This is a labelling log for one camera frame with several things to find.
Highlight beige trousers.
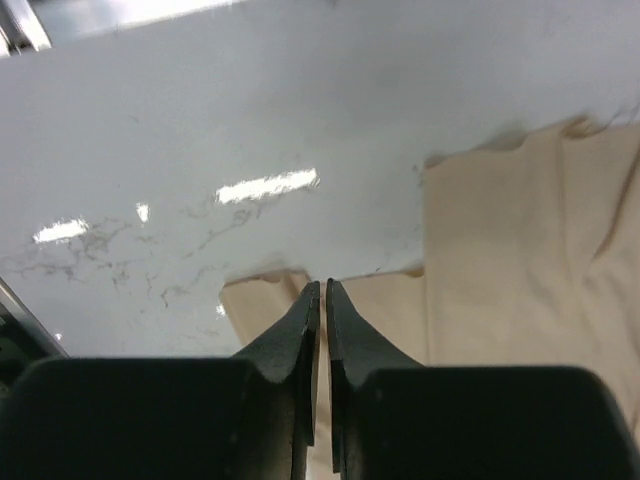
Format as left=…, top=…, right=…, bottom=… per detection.
left=220, top=119, right=639, bottom=479

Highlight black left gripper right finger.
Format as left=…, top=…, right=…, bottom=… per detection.
left=325, top=280, right=639, bottom=479

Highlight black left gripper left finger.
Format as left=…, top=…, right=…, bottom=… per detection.
left=1, top=282, right=320, bottom=479

